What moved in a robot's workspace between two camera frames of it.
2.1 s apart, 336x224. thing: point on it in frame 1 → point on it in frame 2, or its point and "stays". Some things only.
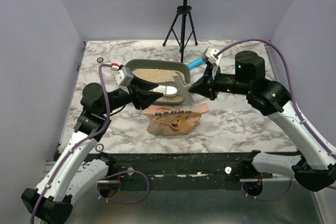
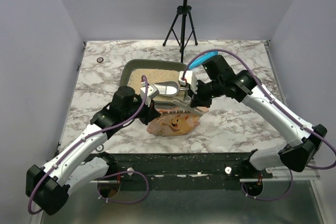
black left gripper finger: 142,98 → 153,112
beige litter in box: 161,75 stays
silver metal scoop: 168,88 stays
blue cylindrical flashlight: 195,63 stays
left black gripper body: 119,98 → 128,113
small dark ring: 100,60 stays
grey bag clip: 184,88 → 187,106
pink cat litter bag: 170,120 stays
